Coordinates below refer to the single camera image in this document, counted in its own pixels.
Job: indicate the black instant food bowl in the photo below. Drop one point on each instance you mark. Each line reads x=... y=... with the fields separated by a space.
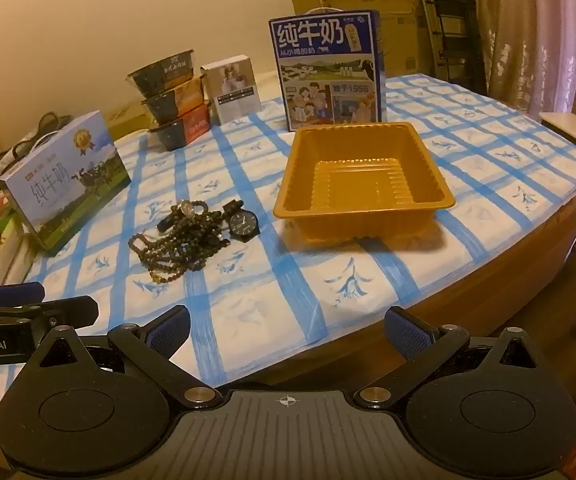
x=160 y=76

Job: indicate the pale blue milk gift box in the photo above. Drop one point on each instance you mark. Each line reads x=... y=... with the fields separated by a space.
x=62 y=180

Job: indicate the black wristwatch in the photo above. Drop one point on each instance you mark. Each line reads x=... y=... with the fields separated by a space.
x=243 y=223

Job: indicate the small round-faced wristwatch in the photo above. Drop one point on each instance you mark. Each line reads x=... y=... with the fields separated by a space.
x=186 y=207

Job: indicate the blue checked tablecloth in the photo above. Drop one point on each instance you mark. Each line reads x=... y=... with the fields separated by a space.
x=468 y=125

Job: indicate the pink patterned curtain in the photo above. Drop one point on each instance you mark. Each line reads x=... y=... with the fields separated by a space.
x=528 y=30

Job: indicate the folded metal ladder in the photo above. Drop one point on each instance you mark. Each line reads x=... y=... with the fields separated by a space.
x=450 y=25

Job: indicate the small white product box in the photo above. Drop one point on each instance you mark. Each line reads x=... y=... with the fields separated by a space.
x=232 y=90

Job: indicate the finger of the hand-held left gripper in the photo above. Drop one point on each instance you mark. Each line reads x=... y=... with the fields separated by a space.
x=67 y=307
x=15 y=293

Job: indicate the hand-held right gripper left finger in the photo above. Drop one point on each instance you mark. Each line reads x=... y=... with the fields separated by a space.
x=170 y=334

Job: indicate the blue illustrated milk carton box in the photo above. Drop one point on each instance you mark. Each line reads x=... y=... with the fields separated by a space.
x=328 y=70

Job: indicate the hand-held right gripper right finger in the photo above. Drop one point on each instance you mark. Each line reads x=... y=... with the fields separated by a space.
x=408 y=334

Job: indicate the yellow plastic tray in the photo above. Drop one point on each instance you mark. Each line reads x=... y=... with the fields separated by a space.
x=363 y=180

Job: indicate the black and red food bowl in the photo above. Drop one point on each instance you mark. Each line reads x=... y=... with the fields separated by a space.
x=180 y=130

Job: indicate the black and yellow food bowl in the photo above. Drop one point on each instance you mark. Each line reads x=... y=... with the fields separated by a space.
x=172 y=102

